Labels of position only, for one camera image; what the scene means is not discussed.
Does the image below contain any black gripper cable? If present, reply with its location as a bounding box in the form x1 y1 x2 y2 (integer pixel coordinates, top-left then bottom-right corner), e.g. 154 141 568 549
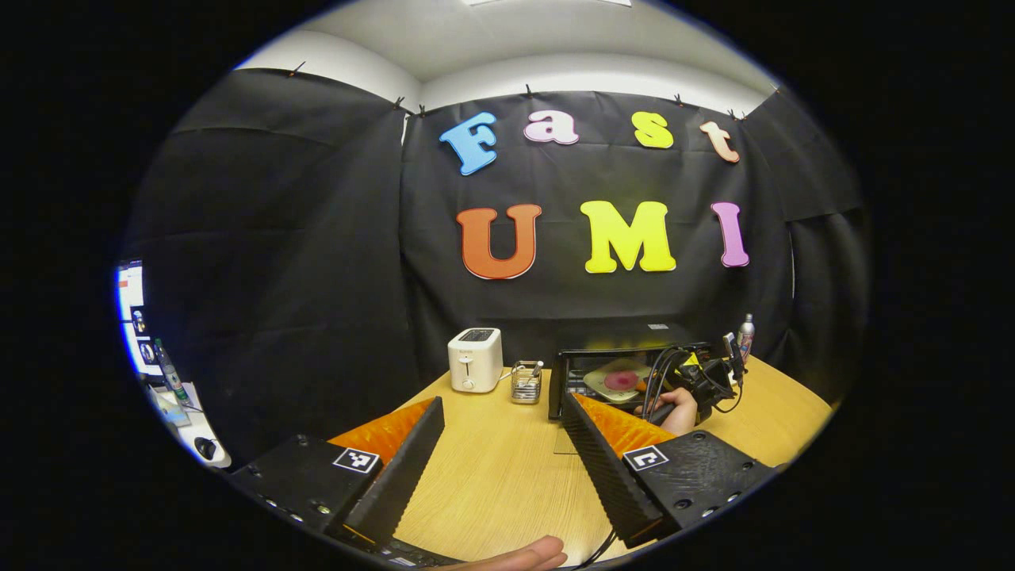
642 345 692 423

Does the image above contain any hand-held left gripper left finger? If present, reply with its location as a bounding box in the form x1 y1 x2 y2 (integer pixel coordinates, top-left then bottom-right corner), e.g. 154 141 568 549
226 397 446 548

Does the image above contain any computer monitor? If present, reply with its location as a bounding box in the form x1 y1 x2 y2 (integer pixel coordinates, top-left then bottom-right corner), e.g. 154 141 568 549
117 260 152 378

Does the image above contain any green bottle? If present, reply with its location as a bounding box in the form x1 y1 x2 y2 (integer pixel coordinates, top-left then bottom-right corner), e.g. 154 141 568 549
153 339 191 404

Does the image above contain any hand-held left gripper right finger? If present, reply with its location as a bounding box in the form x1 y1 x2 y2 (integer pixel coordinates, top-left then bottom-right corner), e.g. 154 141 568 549
561 391 778 550

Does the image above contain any black electric oven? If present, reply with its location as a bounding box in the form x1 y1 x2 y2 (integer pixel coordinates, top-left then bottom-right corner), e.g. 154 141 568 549
549 321 718 457

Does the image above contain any white toaster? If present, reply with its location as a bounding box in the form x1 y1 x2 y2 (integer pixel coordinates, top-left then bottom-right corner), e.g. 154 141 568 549
447 328 504 394

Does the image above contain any metal wire holder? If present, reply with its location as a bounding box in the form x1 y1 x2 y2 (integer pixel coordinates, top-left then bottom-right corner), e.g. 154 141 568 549
511 360 545 405

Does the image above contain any white square plate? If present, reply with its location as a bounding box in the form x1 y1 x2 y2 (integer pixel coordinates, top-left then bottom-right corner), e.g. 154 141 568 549
583 358 656 402

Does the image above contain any thin black cable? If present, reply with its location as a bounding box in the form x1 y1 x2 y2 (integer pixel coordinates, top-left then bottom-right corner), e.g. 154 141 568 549
571 527 620 570

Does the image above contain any black backdrop cloth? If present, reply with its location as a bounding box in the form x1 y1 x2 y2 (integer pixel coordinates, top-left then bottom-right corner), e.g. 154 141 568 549
123 67 871 469

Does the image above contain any white side desk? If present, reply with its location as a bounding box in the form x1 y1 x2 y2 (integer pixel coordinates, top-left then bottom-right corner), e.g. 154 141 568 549
147 381 233 469

